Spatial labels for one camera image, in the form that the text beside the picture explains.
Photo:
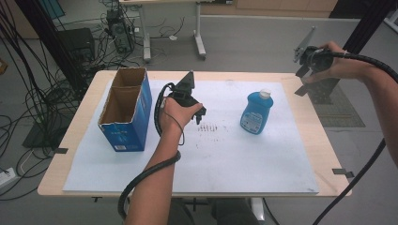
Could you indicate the black computer tower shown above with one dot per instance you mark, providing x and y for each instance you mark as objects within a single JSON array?
[{"x": 120, "y": 31}]

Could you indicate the black floor mat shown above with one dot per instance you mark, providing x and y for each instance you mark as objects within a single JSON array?
[{"x": 40, "y": 136}]

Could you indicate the person's left hand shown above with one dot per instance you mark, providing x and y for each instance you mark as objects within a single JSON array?
[{"x": 175, "y": 115}]

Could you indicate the grey tape strip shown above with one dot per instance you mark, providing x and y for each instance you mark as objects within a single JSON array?
[
  {"x": 343, "y": 172},
  {"x": 61, "y": 150}
]

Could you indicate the white power strip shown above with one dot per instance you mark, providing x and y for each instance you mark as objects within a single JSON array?
[{"x": 7, "y": 177}]

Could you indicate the white desk frame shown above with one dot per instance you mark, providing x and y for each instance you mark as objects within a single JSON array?
[{"x": 199, "y": 40}]

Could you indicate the person's right hand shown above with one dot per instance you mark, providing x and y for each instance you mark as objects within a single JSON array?
[{"x": 339, "y": 67}]

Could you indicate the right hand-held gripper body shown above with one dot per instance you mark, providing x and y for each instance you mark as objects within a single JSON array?
[{"x": 314, "y": 57}]

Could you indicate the blue plastic bottle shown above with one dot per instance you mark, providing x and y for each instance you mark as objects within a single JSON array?
[{"x": 256, "y": 114}]

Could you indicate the white table mat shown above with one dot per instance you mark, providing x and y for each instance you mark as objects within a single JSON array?
[{"x": 219, "y": 162}]

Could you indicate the white table pedestal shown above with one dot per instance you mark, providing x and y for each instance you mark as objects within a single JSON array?
[{"x": 258, "y": 209}]

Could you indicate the wooden wall cabinet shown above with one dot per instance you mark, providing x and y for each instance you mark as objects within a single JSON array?
[{"x": 281, "y": 6}]

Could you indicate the blue cardboard box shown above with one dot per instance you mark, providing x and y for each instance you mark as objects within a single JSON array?
[{"x": 134, "y": 125}]

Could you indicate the black metal frame post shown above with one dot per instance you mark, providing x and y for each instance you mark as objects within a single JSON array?
[
  {"x": 366, "y": 28},
  {"x": 50, "y": 37}
]

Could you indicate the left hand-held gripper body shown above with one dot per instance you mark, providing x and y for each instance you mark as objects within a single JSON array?
[{"x": 185, "y": 90}]

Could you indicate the black floor cabinet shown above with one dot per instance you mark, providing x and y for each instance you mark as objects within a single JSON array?
[{"x": 77, "y": 42}]

